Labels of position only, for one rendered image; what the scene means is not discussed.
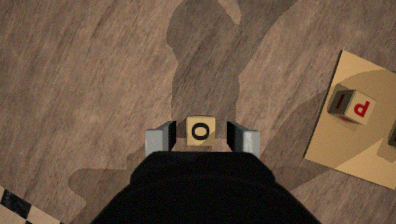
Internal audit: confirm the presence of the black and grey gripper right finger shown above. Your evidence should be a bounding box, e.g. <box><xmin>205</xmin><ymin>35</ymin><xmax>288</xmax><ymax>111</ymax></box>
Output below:
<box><xmin>227</xmin><ymin>121</ymin><xmax>260</xmax><ymax>159</ymax></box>

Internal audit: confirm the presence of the tan flat mat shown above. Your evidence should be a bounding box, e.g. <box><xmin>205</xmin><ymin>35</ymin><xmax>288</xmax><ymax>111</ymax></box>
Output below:
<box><xmin>303</xmin><ymin>50</ymin><xmax>396</xmax><ymax>190</ymax></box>

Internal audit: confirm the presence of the tan block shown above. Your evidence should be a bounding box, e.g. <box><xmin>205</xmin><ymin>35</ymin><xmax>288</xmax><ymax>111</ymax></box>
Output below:
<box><xmin>328</xmin><ymin>89</ymin><xmax>376</xmax><ymax>125</ymax></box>
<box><xmin>388</xmin><ymin>127</ymin><xmax>396</xmax><ymax>149</ymax></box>
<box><xmin>186</xmin><ymin>115</ymin><xmax>215</xmax><ymax>146</ymax></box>

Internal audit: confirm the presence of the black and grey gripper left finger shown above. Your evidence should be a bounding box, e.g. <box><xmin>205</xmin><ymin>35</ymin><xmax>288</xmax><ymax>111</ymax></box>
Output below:
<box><xmin>145</xmin><ymin>121</ymin><xmax>176</xmax><ymax>158</ymax></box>

